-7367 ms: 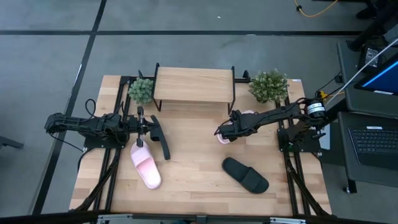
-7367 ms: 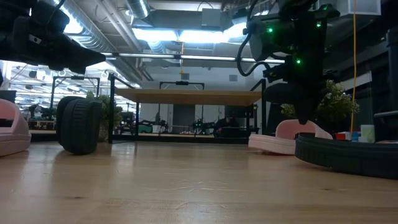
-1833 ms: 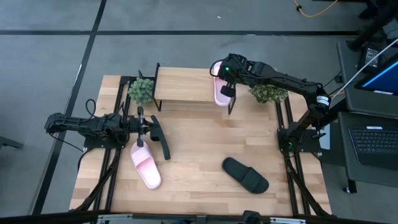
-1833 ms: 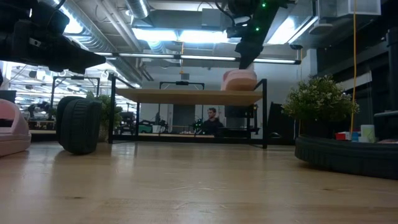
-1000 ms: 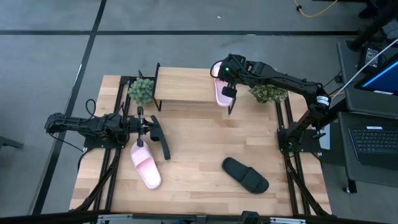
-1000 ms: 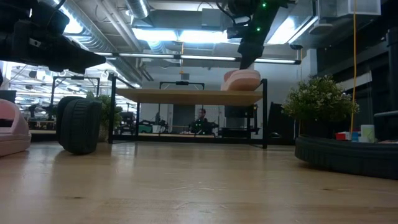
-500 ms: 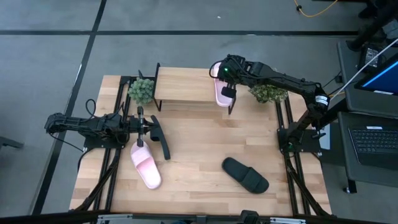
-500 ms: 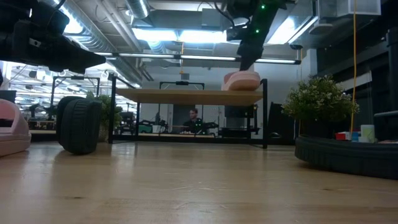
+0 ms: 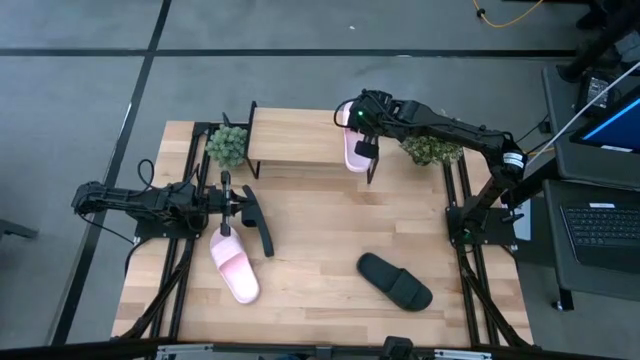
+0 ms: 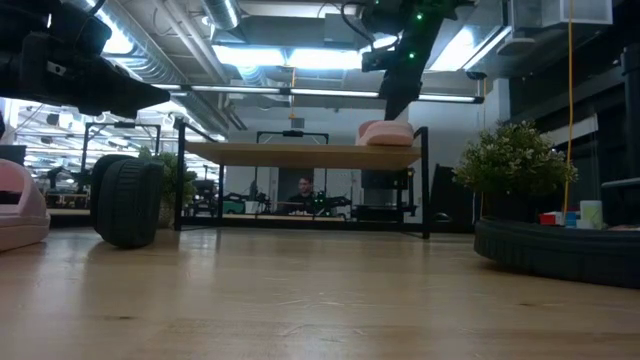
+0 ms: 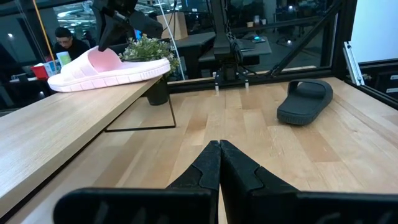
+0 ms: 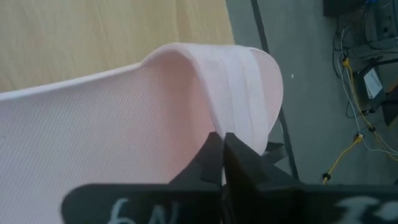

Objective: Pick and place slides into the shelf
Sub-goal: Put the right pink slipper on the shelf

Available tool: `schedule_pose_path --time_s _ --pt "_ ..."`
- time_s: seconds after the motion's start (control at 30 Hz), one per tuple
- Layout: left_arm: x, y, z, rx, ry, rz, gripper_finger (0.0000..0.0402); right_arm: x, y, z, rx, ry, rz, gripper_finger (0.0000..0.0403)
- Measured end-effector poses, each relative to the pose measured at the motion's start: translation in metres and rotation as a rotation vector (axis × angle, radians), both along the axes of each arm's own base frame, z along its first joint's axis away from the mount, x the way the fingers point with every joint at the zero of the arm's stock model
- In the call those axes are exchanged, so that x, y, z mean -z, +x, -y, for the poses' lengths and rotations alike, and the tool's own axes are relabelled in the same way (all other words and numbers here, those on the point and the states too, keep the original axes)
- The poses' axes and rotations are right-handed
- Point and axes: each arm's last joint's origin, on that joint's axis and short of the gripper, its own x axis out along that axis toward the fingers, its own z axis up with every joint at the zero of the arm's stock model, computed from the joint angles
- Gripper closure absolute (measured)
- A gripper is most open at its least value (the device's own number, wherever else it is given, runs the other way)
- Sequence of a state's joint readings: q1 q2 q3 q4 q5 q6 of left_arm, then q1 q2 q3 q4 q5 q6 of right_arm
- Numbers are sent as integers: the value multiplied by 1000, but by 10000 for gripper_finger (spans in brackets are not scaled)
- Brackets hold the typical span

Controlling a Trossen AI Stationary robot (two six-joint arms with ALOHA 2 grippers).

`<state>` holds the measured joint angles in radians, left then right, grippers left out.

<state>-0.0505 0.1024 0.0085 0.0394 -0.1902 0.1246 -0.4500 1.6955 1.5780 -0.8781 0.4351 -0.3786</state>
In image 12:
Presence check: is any yellow cable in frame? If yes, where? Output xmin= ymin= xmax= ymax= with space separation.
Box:
xmin=322 ymin=57 xmax=398 ymax=185

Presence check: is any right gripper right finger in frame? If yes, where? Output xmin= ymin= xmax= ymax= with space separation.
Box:
xmin=222 ymin=133 xmax=398 ymax=224

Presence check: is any pink slide sandal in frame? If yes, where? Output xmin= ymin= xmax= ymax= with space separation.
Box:
xmin=0 ymin=42 xmax=284 ymax=224

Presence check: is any black box white label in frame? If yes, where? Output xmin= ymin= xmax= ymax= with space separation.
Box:
xmin=354 ymin=60 xmax=393 ymax=110

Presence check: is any thin white floor cable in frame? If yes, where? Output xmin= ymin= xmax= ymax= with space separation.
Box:
xmin=336 ymin=27 xmax=398 ymax=156

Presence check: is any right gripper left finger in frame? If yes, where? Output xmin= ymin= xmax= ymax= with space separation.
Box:
xmin=60 ymin=132 xmax=224 ymax=224

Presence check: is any black equipment rack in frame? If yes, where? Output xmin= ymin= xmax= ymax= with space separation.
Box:
xmin=322 ymin=0 xmax=398 ymax=43

